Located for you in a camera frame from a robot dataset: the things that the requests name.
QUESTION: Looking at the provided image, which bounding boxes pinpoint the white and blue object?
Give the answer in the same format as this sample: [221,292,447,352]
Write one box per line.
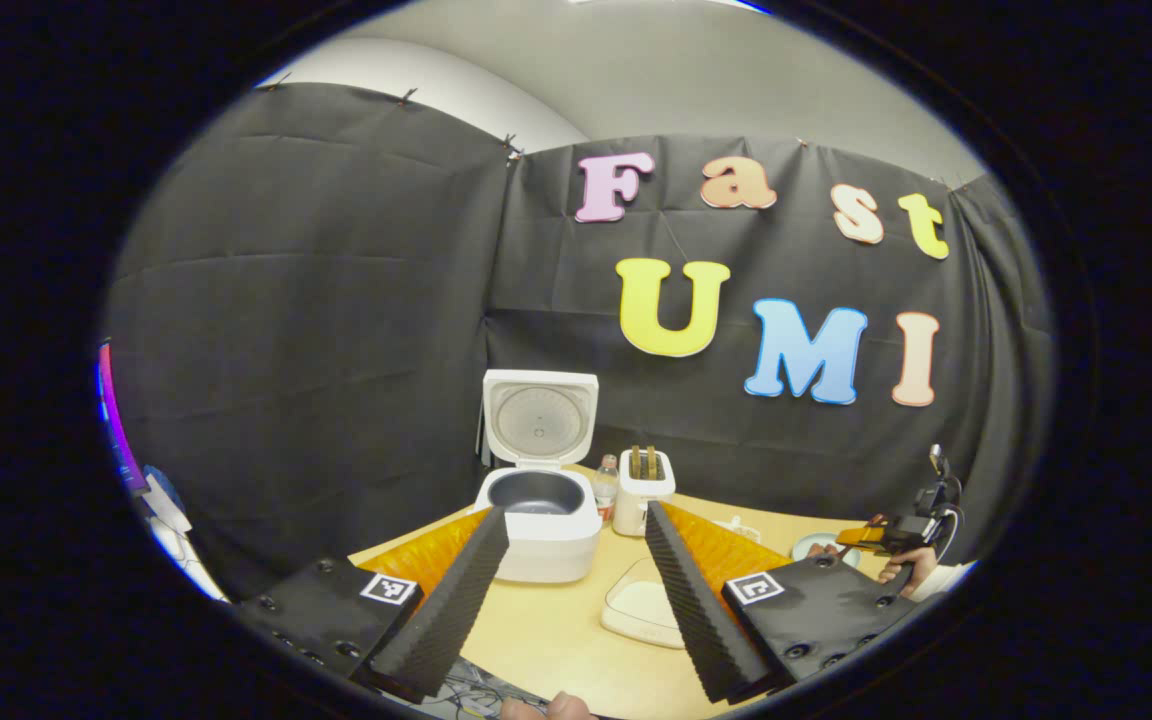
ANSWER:
[136,465,232,604]

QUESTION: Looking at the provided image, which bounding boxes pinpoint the white toaster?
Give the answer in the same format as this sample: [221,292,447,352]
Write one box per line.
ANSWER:
[612,447,677,538]

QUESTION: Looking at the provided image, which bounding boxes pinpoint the black backdrop cloth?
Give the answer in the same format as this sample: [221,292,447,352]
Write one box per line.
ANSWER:
[101,80,1057,601]

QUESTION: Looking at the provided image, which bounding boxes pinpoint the clear plastic bottle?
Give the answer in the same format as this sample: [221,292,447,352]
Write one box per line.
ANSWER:
[592,455,620,526]

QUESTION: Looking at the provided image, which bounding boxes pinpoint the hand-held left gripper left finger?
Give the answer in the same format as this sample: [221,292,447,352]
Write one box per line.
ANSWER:
[236,505,512,704]

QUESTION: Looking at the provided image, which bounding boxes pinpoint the tangled grey cables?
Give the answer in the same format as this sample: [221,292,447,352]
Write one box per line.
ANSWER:
[426,655,549,717]

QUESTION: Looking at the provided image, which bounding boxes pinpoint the white rice cooker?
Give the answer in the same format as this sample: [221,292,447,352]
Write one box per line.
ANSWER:
[471,368,605,586]

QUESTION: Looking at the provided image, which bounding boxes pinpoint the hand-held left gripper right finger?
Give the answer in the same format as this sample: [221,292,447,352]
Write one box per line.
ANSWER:
[644,500,922,704]

